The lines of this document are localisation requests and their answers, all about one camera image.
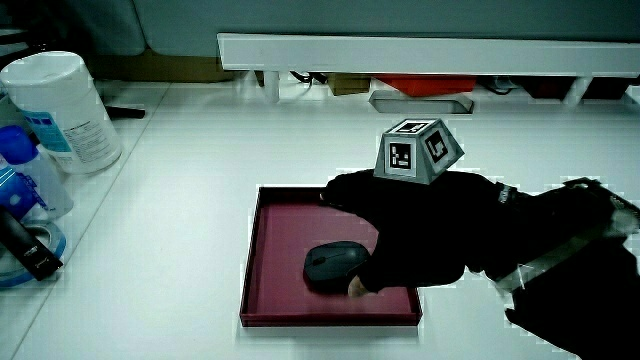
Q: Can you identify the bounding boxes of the person's right hand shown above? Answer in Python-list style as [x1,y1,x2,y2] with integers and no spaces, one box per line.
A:
[319,117,521,299]

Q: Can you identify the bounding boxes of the dark grey computer mouse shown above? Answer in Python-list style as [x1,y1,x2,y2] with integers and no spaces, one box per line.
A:
[303,240,372,294]

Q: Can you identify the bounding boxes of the maroon square plate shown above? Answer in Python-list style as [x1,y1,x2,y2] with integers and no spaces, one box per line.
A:
[239,185,424,328]

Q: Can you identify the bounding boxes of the person's right forearm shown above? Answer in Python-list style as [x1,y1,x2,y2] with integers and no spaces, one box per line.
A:
[492,177,640,360]

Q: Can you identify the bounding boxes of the red box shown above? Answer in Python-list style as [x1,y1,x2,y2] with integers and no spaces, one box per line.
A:
[372,74,477,98]

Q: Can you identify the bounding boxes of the brown cardboard box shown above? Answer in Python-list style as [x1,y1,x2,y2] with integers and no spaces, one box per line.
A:
[327,73,372,97]

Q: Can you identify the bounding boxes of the white desk shelf riser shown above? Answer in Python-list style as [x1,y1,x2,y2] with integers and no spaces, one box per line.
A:
[217,32,640,106]

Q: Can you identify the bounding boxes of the large cardboard box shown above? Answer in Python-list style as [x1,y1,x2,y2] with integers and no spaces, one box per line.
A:
[89,48,236,84]

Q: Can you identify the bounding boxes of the blue tape roll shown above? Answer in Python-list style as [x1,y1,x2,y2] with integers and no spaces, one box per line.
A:
[0,219,67,289]

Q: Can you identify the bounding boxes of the white wipes canister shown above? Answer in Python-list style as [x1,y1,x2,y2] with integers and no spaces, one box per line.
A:
[0,50,123,175]

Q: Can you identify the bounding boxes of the black flat stick device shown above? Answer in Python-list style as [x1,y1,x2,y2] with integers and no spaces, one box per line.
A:
[0,204,64,282]

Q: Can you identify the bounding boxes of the blue-capped bottle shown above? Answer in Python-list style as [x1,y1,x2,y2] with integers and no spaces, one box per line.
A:
[0,124,75,222]

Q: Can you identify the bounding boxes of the black cable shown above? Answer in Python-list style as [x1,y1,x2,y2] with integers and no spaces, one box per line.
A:
[289,70,329,85]

